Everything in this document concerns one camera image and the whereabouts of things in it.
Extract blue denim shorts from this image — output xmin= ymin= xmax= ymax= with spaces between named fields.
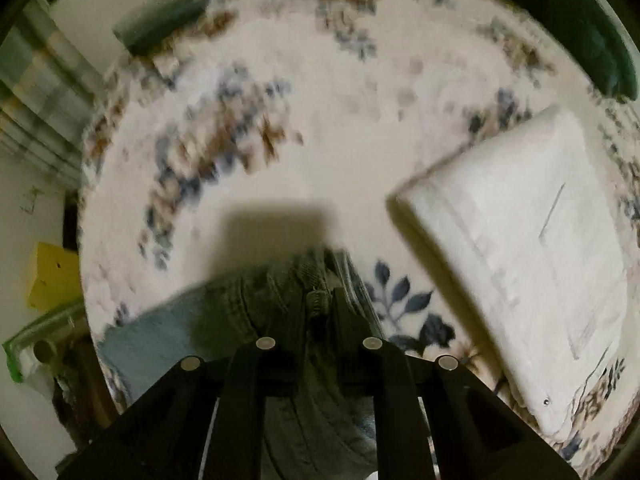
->
xmin=96 ymin=246 xmax=386 ymax=480

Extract folded white pants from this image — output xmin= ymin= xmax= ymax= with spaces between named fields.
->
xmin=397 ymin=106 xmax=628 ymax=439

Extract folded dark clothes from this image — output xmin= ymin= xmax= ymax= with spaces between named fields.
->
xmin=113 ymin=0 xmax=209 ymax=55

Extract green plastic bag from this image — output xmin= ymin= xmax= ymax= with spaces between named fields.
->
xmin=2 ymin=299 xmax=89 ymax=384

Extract green striped curtain foreground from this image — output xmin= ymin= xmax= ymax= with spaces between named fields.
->
xmin=1 ymin=0 xmax=105 ymax=188

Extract yellow box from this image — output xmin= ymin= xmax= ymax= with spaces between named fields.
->
xmin=26 ymin=242 xmax=82 ymax=312

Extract floral bed blanket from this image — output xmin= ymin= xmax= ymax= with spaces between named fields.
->
xmin=77 ymin=0 xmax=640 ymax=478

